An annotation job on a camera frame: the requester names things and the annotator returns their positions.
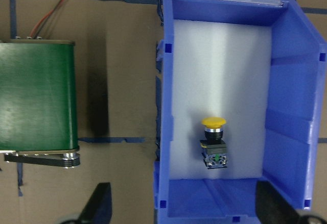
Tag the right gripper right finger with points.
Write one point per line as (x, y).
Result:
(271, 207)

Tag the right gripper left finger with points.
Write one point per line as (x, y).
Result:
(99, 207)

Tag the yellow push button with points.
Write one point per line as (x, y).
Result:
(214, 148)

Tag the blue destination bin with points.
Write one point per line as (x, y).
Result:
(295, 96)

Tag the green conveyor belt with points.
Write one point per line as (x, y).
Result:
(38, 103)

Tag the white foam pad destination bin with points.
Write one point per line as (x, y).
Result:
(219, 70)

